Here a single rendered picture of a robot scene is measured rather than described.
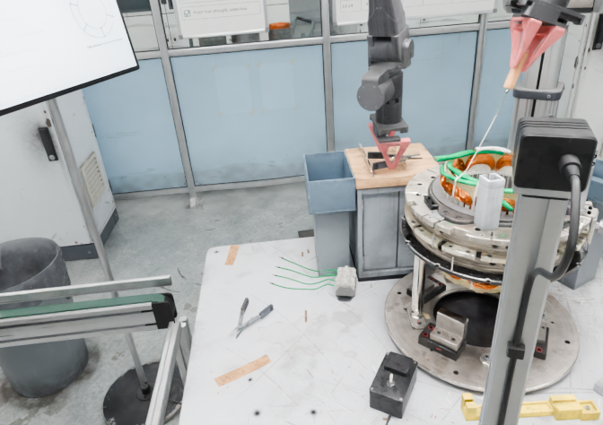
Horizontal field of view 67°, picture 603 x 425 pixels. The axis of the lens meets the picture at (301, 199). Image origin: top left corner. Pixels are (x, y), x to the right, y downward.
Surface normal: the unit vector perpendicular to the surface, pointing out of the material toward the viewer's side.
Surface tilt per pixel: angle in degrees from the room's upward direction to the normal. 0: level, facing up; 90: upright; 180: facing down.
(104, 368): 0
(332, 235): 90
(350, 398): 0
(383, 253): 90
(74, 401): 0
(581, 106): 90
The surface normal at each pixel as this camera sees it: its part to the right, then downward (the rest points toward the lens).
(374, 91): -0.52, 0.46
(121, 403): -0.07, -0.88
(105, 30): 0.91, 0.01
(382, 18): -0.49, 0.64
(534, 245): -0.33, 0.46
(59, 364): 0.73, 0.32
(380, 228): 0.05, 0.46
